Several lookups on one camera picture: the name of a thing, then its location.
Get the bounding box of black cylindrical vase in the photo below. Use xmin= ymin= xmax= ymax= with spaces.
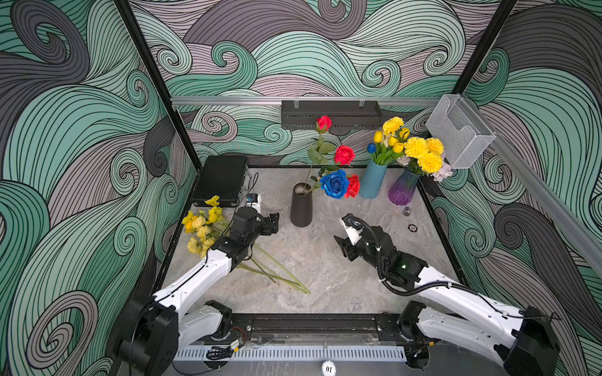
xmin=290 ymin=183 xmax=313 ymax=227

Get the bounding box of yellow ranunculus stem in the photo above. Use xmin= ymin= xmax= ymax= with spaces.
xmin=204 ymin=194 xmax=309 ymax=292

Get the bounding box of yellow flower bunch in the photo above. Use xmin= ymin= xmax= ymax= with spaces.
xmin=237 ymin=245 xmax=311 ymax=295

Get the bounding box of pale yellow blossom spray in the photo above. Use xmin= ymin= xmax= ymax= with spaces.
xmin=182 ymin=210 xmax=302 ymax=288

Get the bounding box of teal ceramic vase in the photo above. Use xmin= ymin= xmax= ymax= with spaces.
xmin=359 ymin=160 xmax=387 ymax=199

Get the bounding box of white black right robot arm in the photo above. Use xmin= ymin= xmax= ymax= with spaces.
xmin=336 ymin=215 xmax=561 ymax=375

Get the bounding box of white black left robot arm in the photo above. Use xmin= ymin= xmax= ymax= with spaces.
xmin=114 ymin=207 xmax=280 ymax=375

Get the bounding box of purple glass vase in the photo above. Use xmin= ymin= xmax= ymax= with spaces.
xmin=388 ymin=170 xmax=420 ymax=205

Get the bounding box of blue rose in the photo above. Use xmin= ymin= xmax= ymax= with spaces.
xmin=319 ymin=169 xmax=350 ymax=199

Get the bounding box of black ribbed hard case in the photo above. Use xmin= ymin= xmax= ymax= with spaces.
xmin=192 ymin=155 xmax=248 ymax=208

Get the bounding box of red rose stem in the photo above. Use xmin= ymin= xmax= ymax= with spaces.
xmin=304 ymin=116 xmax=361 ymax=198

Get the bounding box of yellow carnation bouquet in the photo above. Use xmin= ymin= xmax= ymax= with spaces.
xmin=397 ymin=137 xmax=454 ymax=183

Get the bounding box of yellow tulip bouquet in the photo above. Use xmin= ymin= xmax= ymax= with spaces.
xmin=367 ymin=117 xmax=410 ymax=166

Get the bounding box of black hanging tray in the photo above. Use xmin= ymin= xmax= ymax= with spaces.
xmin=281 ymin=99 xmax=383 ymax=130

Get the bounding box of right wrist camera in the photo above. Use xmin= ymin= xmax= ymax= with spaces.
xmin=340 ymin=213 xmax=370 ymax=246

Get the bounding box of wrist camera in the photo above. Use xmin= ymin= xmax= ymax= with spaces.
xmin=244 ymin=193 xmax=261 ymax=214
xmin=340 ymin=213 xmax=370 ymax=246

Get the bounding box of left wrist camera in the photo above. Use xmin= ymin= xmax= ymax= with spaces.
xmin=244 ymin=193 xmax=261 ymax=214

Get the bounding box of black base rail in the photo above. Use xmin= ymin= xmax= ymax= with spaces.
xmin=230 ymin=313 xmax=444 ymax=343

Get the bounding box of white slotted cable duct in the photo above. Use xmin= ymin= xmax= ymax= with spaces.
xmin=173 ymin=345 xmax=409 ymax=363

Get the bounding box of clear acrylic wall box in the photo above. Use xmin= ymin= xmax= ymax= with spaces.
xmin=426 ymin=94 xmax=496 ymax=169

